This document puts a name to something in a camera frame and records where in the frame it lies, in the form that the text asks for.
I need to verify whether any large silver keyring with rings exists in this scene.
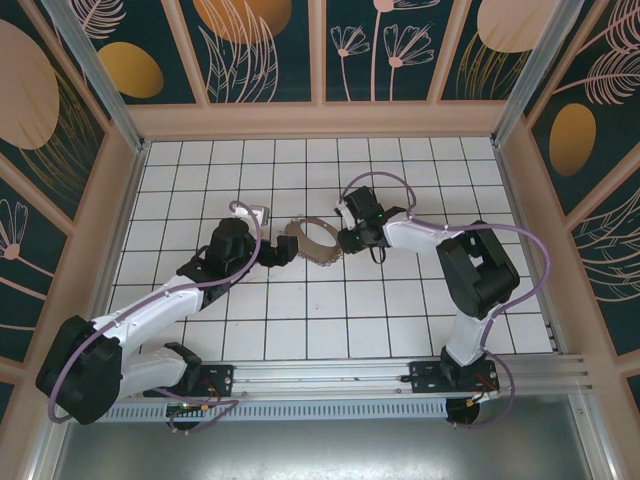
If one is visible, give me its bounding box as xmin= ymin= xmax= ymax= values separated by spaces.
xmin=283 ymin=213 xmax=347 ymax=270

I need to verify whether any grey metal sheet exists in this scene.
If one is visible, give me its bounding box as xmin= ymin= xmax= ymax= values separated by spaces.
xmin=49 ymin=417 xmax=601 ymax=480

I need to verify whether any aluminium side rail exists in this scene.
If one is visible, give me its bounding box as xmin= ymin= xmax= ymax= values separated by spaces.
xmin=492 ymin=141 xmax=619 ymax=480
xmin=29 ymin=141 xmax=151 ymax=480

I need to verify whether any small black mount plate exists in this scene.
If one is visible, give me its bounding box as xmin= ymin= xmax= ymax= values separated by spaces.
xmin=199 ymin=364 xmax=236 ymax=400

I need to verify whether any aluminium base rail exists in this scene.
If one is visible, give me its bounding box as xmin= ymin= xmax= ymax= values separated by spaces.
xmin=144 ymin=355 xmax=594 ymax=401

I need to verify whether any wide black mount plate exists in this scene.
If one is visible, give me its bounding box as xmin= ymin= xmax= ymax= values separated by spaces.
xmin=408 ymin=360 xmax=501 ymax=395

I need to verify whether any perforated metal cable tray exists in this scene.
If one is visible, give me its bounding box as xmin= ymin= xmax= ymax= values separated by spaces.
xmin=82 ymin=399 xmax=449 ymax=424

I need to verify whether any aluminium frame post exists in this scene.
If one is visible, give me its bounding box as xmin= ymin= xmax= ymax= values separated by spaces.
xmin=39 ymin=0 xmax=151 ymax=154
xmin=489 ymin=0 xmax=571 ymax=146

